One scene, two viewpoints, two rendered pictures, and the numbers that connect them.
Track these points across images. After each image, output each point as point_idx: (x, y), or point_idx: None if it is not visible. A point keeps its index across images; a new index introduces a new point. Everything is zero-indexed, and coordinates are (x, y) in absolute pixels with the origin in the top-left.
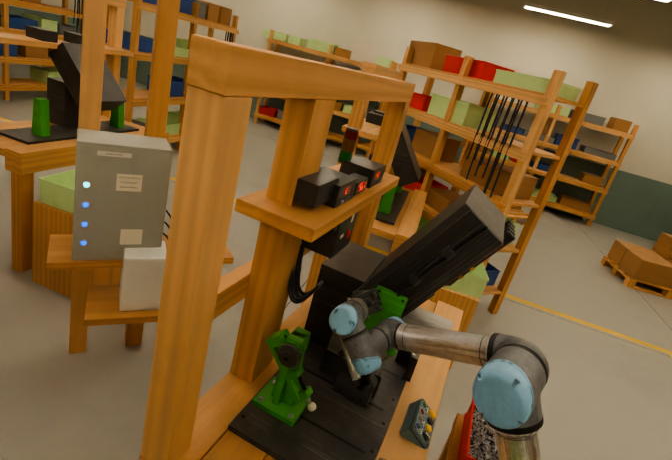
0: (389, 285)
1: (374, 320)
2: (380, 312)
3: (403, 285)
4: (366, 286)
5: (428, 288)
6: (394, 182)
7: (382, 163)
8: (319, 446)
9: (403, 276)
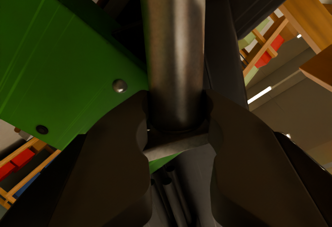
0: (191, 150)
1: (62, 62)
2: (99, 101)
3: (178, 221)
4: (226, 64)
5: (144, 226)
6: (316, 82)
7: (318, 34)
8: None
9: (201, 199)
